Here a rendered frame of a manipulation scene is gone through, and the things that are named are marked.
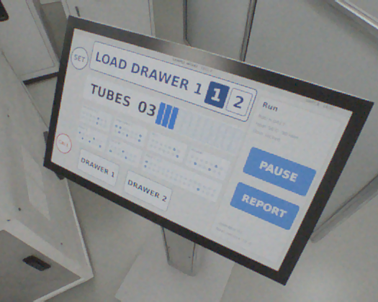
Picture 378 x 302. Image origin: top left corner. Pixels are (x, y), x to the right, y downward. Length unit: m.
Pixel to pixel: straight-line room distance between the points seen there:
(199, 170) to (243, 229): 0.12
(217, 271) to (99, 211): 0.73
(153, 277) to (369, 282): 1.08
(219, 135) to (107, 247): 1.21
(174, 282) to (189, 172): 1.02
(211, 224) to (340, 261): 1.27
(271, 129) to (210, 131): 0.09
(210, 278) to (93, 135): 1.05
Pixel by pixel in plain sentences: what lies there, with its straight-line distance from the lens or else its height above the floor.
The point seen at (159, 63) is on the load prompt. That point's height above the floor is 1.17.
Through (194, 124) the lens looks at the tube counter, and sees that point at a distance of 0.43.
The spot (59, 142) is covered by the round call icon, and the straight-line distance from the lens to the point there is 0.59.
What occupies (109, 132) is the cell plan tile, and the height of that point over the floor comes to 1.06.
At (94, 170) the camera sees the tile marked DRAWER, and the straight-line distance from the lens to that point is 0.54.
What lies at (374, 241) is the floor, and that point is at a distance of 1.82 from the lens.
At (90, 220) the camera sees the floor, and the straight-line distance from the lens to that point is 1.62.
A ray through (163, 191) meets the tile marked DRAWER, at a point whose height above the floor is 1.01.
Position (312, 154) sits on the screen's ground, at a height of 1.13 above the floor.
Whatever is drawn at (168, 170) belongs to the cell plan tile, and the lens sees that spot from 0.46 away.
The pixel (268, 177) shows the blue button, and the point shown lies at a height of 1.08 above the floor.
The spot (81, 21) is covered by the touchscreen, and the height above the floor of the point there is 1.19.
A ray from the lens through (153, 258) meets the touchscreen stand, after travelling 1.45.
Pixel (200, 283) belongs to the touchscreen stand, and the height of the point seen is 0.04.
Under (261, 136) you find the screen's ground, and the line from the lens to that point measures 0.41.
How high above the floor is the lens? 1.44
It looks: 53 degrees down
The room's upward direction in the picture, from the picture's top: straight up
